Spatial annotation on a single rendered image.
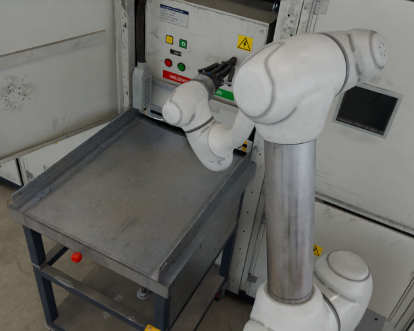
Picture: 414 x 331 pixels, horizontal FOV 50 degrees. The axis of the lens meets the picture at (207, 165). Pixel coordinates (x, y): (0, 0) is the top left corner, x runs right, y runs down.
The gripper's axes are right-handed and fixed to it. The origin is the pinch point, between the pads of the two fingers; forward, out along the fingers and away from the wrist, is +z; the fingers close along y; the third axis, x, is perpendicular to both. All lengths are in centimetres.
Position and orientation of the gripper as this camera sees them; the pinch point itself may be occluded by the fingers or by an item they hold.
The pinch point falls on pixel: (230, 64)
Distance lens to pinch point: 162.1
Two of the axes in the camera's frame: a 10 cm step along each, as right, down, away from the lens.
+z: 4.5, -5.2, 7.2
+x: 0.9, -7.8, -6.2
